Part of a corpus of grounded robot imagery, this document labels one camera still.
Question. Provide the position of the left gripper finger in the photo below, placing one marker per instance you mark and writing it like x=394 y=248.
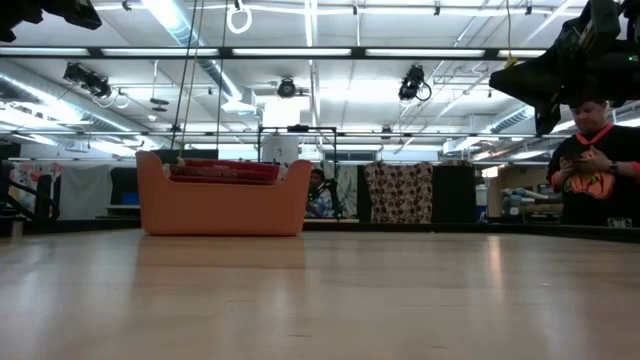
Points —
x=75 y=12

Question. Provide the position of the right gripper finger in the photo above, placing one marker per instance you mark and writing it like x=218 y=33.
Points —
x=540 y=80
x=547 y=117

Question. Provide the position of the popcorn bag with nutrition label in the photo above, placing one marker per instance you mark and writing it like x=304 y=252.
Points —
x=225 y=179

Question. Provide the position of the black ceiling spotlight cluster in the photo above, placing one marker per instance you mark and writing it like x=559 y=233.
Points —
x=87 y=80

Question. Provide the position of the cluttered workbench shelving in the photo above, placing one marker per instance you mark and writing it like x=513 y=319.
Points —
x=525 y=200

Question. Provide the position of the standing person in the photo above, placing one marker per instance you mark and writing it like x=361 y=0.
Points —
x=600 y=190

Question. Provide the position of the black cabinet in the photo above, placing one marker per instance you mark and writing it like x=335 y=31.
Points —
x=454 y=192

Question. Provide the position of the brown patterned cloth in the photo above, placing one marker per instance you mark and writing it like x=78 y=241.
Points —
x=397 y=192

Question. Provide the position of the white hanging cloth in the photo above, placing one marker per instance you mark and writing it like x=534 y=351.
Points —
x=85 y=192

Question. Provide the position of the black railing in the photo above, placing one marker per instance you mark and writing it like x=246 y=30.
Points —
x=30 y=195

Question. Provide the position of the round black ceiling lamp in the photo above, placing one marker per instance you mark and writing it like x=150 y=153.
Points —
x=286 y=88

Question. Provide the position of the overhead LED light bar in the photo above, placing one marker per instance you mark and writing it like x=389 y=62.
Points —
x=300 y=52

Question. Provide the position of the orange plastic basket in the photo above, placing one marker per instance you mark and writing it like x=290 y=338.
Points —
x=220 y=205

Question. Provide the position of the seated person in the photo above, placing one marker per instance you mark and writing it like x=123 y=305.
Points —
x=319 y=200

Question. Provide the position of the white cylinder tank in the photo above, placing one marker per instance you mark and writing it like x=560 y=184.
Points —
x=280 y=149

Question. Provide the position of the black aluminium table frame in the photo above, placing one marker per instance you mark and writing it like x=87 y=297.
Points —
x=450 y=228

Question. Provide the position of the long horizontal black rail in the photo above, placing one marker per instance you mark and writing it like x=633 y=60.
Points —
x=400 y=135

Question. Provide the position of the black metal stand frame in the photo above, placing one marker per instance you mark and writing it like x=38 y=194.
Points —
x=297 y=129

